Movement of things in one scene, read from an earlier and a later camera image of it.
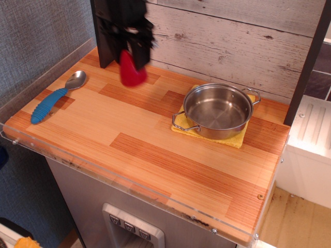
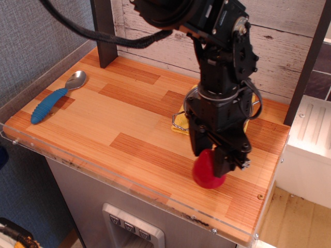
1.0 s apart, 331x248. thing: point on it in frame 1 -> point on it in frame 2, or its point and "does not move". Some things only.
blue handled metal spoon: [76, 80] does not move
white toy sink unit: [305, 169] does not move
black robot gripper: [125, 20] -> [224, 120]
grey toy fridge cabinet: [108, 216] does not move
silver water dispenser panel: [123, 230] does not move
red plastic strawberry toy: [130, 76] -> [203, 171]
